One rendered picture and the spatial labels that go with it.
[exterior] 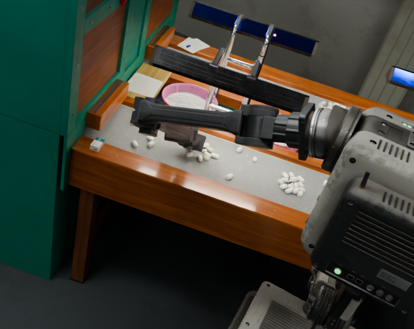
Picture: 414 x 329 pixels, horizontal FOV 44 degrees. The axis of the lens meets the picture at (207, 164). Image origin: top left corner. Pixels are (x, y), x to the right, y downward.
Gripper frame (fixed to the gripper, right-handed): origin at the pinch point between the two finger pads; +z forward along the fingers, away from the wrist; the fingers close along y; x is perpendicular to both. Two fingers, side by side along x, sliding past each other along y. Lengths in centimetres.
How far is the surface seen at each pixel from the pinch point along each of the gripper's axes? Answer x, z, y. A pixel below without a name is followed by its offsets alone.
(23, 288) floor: 84, 19, 52
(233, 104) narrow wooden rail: -27.4, 35.4, -9.6
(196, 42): -60, 68, 22
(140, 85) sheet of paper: -18.8, 18.4, 33.1
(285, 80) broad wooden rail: -54, 61, -31
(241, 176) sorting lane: 7.1, -5.5, -23.5
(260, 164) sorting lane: -0.9, 3.7, -29.4
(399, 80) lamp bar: -59, 21, -79
